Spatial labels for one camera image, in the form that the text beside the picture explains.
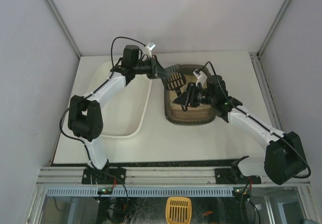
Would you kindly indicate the grey slotted cable duct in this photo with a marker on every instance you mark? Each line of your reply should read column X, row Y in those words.
column 211, row 191

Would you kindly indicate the aluminium front rail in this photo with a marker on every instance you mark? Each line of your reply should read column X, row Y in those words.
column 136, row 176

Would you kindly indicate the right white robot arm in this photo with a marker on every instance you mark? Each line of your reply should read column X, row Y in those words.
column 284, row 157

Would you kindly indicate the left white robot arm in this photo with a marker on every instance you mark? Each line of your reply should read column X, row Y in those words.
column 85, row 117

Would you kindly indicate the dark brown litter box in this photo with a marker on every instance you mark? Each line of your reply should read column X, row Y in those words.
column 203, row 114

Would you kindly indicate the yellow litter scoop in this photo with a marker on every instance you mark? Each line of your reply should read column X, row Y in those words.
column 178, row 210

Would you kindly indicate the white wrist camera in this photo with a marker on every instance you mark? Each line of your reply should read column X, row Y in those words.
column 201, row 77
column 148, row 48

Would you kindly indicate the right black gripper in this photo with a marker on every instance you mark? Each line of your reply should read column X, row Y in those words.
column 189, row 96

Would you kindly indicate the white plastic tray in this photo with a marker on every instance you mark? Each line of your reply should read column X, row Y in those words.
column 124, row 111

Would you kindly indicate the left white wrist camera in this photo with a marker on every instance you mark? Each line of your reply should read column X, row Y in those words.
column 148, row 48

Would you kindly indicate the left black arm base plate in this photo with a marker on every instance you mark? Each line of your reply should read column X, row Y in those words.
column 113, row 175

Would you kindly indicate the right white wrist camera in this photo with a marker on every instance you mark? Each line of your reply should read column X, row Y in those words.
column 201, row 77

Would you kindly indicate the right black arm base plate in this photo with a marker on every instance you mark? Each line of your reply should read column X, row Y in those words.
column 233, row 176

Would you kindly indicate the black litter scoop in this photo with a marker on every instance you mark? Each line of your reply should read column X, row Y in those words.
column 174, row 79

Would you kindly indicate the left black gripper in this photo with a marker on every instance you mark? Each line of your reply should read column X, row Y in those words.
column 154, row 68

